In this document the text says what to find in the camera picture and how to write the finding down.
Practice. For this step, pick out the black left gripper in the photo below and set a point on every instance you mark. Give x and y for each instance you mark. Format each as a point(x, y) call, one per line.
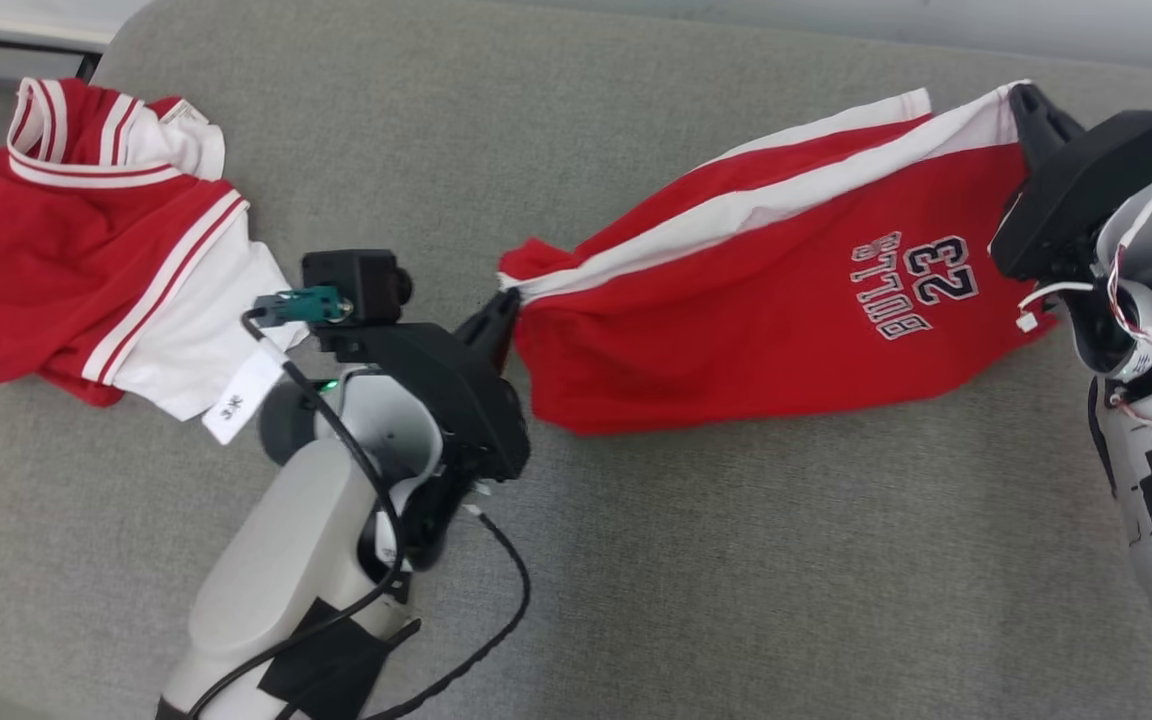
point(456, 400)

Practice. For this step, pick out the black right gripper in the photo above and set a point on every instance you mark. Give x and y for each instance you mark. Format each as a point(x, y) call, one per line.
point(1086, 190)

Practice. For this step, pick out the red basketball shorts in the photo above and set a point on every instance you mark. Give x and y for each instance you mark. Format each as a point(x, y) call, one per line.
point(736, 300)

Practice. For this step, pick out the red white basketball jersey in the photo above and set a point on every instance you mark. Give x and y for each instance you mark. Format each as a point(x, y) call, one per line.
point(46, 250)

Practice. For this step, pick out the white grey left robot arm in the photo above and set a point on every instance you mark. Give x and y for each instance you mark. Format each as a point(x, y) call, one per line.
point(286, 560)

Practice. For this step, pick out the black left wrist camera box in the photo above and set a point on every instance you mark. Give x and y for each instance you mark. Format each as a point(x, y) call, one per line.
point(351, 280)

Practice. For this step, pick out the teal left camera connector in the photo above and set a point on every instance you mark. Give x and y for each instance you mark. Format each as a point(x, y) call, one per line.
point(301, 305)

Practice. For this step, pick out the white wall baseboard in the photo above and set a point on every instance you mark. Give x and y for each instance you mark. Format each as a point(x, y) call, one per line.
point(26, 18)

